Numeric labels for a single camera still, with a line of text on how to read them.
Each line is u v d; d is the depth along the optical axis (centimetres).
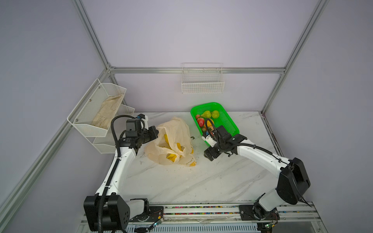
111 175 43
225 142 63
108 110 80
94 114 75
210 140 76
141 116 71
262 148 52
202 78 108
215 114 113
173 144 72
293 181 43
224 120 111
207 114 114
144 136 66
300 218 73
